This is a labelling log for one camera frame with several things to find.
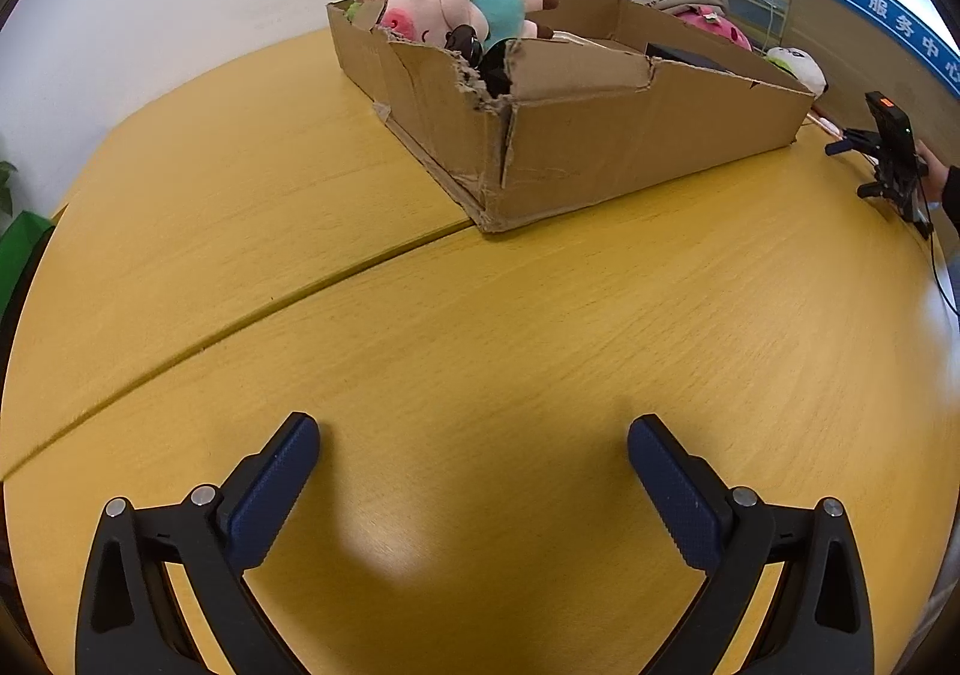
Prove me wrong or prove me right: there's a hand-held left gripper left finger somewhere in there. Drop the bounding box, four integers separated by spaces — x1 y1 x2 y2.
75 411 322 675

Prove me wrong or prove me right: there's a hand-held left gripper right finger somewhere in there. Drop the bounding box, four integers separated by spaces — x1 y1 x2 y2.
627 414 875 675

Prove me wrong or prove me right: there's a black product box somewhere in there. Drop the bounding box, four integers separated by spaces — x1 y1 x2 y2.
645 42 732 74

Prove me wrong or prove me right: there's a torn cardboard box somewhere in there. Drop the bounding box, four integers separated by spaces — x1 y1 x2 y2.
325 0 817 233

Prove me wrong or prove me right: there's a pink pig plush toy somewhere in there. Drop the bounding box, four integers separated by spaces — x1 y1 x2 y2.
354 0 557 52

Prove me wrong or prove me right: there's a person's right forearm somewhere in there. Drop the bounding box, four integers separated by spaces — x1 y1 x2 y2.
930 163 960 237

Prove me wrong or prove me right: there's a person's right hand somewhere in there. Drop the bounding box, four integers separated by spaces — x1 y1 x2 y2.
916 141 950 207

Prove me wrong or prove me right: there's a white panda plush toy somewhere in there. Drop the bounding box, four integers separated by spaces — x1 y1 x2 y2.
765 45 828 95

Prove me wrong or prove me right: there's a green table cloth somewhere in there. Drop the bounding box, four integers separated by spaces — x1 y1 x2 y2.
0 211 57 331

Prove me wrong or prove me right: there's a black cable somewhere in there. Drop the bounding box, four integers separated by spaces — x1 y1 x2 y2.
924 206 960 316

